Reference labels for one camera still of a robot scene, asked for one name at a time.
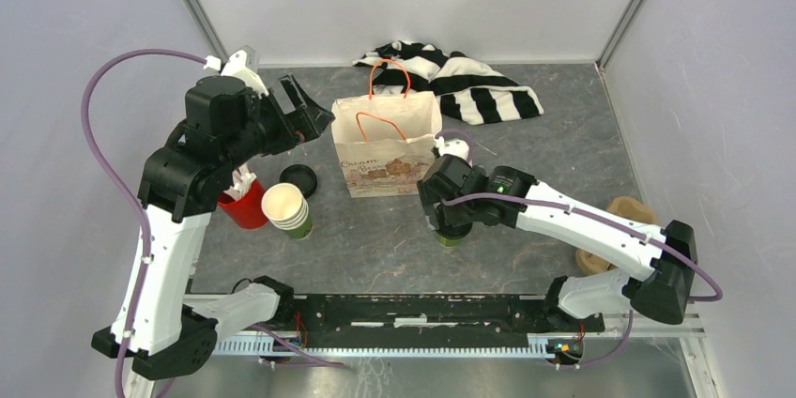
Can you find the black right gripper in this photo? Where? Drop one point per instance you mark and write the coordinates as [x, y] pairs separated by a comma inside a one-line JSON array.
[[450, 217]]

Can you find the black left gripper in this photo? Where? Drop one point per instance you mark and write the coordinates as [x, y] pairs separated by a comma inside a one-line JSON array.
[[298, 127]]

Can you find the green paper coffee cup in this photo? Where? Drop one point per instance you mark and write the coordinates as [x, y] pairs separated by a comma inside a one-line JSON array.
[[449, 242]]

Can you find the brown paper takeout bag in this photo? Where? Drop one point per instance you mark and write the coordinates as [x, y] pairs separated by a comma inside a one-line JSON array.
[[384, 141]]

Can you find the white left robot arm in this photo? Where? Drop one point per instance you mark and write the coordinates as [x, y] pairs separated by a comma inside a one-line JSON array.
[[227, 123]]

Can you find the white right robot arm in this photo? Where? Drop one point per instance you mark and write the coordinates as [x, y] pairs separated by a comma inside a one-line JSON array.
[[653, 266]]

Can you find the stack of green paper cups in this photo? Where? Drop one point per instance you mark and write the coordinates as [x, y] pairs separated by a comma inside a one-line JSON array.
[[287, 209]]

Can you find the white wrapped straw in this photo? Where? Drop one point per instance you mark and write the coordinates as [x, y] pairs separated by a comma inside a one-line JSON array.
[[243, 179], [235, 195]]

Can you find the red cup straw holder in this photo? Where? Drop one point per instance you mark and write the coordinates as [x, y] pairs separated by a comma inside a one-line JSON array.
[[246, 212]]

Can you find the black white striped cloth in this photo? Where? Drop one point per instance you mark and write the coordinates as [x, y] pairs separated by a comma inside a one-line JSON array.
[[466, 89]]

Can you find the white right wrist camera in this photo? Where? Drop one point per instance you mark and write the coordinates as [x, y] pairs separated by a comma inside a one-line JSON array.
[[453, 147]]

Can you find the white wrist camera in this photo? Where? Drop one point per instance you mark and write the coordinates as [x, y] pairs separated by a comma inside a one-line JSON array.
[[242, 64], [453, 147]]

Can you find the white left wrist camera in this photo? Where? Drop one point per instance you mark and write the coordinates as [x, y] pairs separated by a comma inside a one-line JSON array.
[[242, 64]]

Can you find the white slotted cable duct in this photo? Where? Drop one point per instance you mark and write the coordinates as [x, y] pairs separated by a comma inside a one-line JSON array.
[[261, 345]]

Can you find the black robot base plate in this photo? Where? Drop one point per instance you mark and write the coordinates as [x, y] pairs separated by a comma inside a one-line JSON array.
[[419, 320]]

